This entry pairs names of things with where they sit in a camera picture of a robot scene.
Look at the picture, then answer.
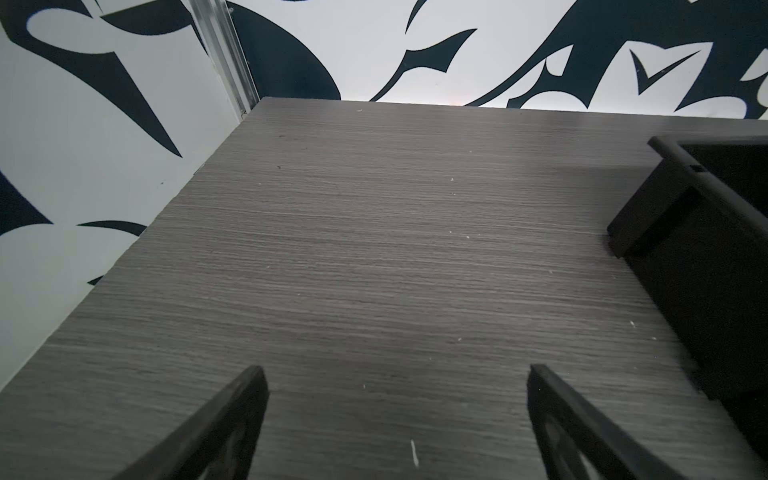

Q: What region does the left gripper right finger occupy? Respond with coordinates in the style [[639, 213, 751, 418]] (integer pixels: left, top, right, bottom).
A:
[[527, 364, 683, 479]]

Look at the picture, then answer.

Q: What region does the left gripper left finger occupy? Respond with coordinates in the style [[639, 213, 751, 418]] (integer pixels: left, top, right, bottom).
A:
[[114, 365, 269, 479]]

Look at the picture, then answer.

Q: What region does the left black bin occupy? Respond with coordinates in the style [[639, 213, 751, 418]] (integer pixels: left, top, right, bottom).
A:
[[607, 136, 767, 457]]

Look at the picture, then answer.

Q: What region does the aluminium corner post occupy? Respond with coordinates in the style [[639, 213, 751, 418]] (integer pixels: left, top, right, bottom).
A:
[[189, 0, 260, 120]]

